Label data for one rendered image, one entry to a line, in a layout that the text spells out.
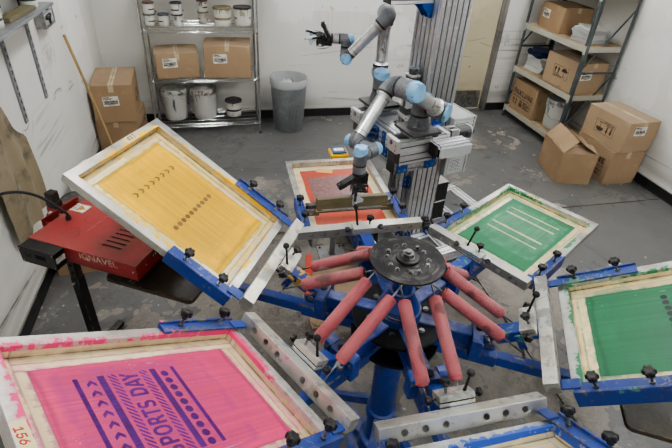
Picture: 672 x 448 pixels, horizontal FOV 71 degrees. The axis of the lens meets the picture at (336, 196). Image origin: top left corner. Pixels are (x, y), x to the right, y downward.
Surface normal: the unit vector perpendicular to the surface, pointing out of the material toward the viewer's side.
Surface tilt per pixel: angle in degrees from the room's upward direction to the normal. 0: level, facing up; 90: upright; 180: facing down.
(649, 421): 0
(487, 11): 90
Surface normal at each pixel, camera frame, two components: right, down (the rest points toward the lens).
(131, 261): 0.06, -0.85
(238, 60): 0.18, 0.52
